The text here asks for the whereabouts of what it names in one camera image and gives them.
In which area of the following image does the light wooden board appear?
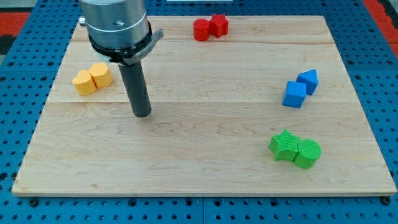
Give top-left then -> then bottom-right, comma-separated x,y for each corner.
12,16 -> 397,197

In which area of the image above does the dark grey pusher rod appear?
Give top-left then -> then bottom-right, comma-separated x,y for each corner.
119,62 -> 152,118

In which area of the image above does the red cylinder block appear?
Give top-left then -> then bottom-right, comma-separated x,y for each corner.
193,18 -> 210,41

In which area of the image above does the red star block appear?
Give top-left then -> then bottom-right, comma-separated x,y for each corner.
209,14 -> 229,39

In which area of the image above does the green star block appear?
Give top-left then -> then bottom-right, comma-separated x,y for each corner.
269,129 -> 301,162

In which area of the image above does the blue cube block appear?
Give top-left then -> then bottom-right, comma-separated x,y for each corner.
282,80 -> 307,108

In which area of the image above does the yellow heart block rear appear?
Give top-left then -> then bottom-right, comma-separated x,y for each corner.
89,63 -> 113,88

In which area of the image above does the yellow heart block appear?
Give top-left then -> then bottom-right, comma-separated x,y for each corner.
89,63 -> 113,88
72,70 -> 96,96

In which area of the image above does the blue pentagon block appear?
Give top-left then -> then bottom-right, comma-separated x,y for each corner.
296,69 -> 318,95

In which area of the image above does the green cylinder block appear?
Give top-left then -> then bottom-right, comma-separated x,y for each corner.
293,139 -> 322,169

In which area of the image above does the yellow heart block front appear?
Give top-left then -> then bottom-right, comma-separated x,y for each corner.
72,70 -> 96,96

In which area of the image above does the black clamp ring with lever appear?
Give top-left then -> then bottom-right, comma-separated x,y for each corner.
88,22 -> 164,66

